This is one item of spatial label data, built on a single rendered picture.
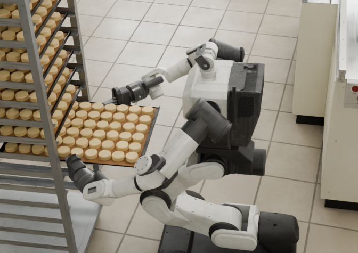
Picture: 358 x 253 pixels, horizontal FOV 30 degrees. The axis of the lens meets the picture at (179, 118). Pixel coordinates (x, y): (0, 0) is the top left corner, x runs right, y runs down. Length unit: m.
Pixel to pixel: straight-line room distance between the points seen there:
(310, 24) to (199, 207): 1.26
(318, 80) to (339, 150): 0.71
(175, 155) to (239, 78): 0.41
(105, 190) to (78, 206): 0.96
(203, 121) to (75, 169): 0.57
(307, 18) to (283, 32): 1.34
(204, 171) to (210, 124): 0.43
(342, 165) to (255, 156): 0.73
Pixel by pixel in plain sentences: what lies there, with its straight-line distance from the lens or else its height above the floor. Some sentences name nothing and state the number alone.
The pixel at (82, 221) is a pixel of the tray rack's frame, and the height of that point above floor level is 0.15.
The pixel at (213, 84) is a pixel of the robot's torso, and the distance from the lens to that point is 2.52.
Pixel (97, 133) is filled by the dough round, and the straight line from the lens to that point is 2.82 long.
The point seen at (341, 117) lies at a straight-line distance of 3.19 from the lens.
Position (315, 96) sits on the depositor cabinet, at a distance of 3.98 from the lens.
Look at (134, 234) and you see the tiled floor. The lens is 3.47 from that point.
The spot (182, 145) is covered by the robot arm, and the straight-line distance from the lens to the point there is 2.37.
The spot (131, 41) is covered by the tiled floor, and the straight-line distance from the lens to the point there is 4.95.
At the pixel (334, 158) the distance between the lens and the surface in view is 3.35.
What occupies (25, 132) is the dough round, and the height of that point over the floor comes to 0.87.
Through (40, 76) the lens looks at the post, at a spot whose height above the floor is 1.21.
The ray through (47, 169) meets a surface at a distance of 3.41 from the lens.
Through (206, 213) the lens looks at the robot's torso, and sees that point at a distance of 3.03.
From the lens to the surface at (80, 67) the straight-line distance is 2.95.
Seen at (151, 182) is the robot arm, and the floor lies 0.91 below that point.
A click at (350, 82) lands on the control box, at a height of 0.84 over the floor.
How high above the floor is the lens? 2.55
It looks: 38 degrees down
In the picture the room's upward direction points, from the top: 3 degrees counter-clockwise
